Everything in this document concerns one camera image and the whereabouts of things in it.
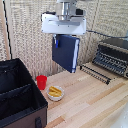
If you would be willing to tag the black fabric storage box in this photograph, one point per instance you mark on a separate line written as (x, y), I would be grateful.
(18, 95)

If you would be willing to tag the beige woven folding screen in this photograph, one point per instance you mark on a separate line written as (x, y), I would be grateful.
(26, 40)

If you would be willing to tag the white bowl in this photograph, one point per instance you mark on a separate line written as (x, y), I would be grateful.
(55, 93)

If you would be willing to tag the black toaster oven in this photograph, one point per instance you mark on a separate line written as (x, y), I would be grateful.
(112, 55)

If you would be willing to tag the red plastic cup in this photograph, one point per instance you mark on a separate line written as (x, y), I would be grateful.
(41, 82)

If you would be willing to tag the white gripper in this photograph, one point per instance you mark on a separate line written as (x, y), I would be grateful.
(63, 25)

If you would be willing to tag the dark blue book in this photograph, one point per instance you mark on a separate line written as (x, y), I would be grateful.
(65, 53)

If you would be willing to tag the yellow food pieces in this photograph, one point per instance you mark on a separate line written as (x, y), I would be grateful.
(55, 91)

